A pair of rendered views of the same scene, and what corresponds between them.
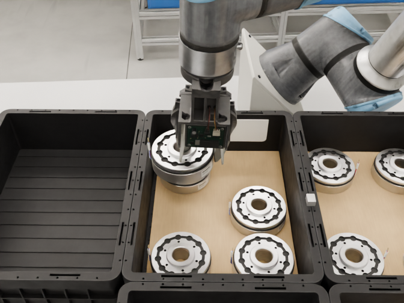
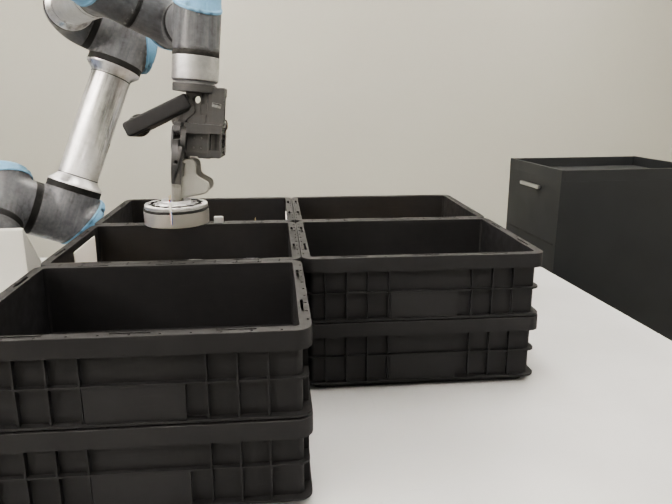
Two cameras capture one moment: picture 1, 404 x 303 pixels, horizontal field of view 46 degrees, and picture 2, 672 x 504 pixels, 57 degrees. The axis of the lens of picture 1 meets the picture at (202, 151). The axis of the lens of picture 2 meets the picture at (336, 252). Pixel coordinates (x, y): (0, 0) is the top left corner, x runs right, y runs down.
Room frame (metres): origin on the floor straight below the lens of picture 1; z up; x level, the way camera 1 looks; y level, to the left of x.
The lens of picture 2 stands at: (0.42, 1.07, 1.19)
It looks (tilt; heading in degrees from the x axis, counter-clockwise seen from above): 14 degrees down; 264
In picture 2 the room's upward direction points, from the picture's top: straight up
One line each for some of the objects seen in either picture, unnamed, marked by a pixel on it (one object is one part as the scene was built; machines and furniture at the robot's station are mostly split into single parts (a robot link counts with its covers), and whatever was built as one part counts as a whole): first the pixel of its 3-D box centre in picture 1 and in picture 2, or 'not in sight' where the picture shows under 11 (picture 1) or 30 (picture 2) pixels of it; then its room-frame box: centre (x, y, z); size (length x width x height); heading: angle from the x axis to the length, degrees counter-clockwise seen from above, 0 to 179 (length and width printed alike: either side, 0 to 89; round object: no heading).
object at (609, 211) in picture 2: not in sight; (589, 267); (-0.95, -1.39, 0.45); 0.62 x 0.45 x 0.90; 3
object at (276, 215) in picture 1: (258, 207); not in sight; (0.57, -0.11, 0.86); 0.10 x 0.10 x 0.01
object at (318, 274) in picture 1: (220, 185); (185, 246); (0.57, -0.03, 0.92); 0.40 x 0.30 x 0.02; 179
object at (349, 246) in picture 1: (353, 255); not in sight; (0.46, -0.26, 0.86); 0.05 x 0.05 x 0.01
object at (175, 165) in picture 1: (182, 149); (176, 204); (0.57, 0.03, 1.00); 0.10 x 0.10 x 0.01
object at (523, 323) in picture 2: not in sight; (404, 322); (0.17, -0.03, 0.76); 0.40 x 0.30 x 0.12; 179
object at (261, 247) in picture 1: (264, 256); not in sight; (0.45, -0.10, 0.86); 0.05 x 0.05 x 0.01
